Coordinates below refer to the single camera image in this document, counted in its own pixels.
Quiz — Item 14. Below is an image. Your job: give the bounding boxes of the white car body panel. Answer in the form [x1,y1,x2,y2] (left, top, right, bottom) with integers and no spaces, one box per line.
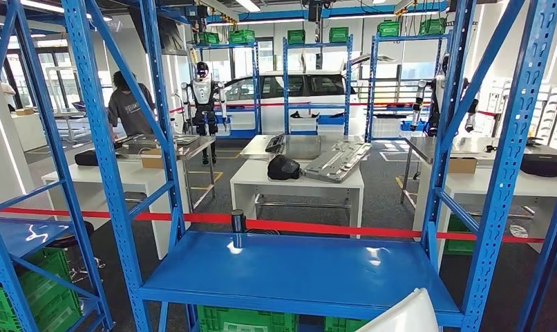
[355,287,440,332]

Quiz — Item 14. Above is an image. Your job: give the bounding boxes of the black plastic tray part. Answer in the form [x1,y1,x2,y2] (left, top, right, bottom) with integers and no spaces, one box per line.
[265,133,286,154]

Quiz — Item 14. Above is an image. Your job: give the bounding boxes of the blue metal shelf rack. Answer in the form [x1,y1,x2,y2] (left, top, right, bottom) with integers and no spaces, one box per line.
[0,0,115,332]
[61,0,557,332]
[282,34,354,137]
[364,29,449,143]
[193,41,263,140]
[516,160,557,332]

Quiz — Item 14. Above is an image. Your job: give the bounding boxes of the white panel desk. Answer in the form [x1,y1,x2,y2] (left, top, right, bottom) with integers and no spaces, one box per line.
[41,158,190,260]
[412,161,557,282]
[10,112,48,152]
[230,158,366,239]

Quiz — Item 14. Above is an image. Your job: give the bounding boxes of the white car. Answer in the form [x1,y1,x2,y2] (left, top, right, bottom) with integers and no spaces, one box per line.
[223,54,399,136]

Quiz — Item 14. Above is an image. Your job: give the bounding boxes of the white plastic bin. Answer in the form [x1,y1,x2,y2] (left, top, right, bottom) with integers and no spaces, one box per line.
[371,116,401,138]
[230,114,256,131]
[290,116,319,133]

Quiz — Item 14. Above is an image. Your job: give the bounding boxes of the grey stamped metal panel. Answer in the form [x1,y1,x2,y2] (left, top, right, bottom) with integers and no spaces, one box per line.
[122,133,200,147]
[301,139,372,184]

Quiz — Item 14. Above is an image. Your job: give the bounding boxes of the red barrier belt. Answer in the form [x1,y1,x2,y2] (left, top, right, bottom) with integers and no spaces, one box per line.
[0,207,557,246]
[168,101,497,118]

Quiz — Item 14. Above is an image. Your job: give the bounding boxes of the white bin blue lid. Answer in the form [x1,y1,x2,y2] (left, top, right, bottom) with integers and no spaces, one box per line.
[317,114,347,136]

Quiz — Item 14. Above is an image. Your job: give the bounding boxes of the silver black humanoid robot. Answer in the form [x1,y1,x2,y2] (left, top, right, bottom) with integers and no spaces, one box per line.
[410,53,481,138]
[180,62,228,166]

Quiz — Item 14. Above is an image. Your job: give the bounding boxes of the person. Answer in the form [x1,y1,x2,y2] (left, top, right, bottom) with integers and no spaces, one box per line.
[106,71,157,138]

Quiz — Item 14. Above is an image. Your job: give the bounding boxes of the black hanging monitor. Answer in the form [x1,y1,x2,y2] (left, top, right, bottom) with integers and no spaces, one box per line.
[157,16,188,56]

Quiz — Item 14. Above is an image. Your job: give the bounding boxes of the black zipped case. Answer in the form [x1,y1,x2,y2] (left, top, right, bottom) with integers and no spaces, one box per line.
[74,149,101,167]
[520,153,557,178]

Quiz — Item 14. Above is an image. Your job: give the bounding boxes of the black ribbed round stool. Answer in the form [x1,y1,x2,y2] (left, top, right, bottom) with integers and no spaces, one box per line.
[47,222,106,283]

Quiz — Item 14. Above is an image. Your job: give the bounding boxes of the white metal railing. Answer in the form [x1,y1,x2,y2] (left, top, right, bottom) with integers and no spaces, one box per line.
[480,77,557,154]

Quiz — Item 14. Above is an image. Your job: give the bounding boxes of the black belt stanchion post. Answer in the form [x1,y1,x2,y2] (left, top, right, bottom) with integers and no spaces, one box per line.
[230,209,247,234]

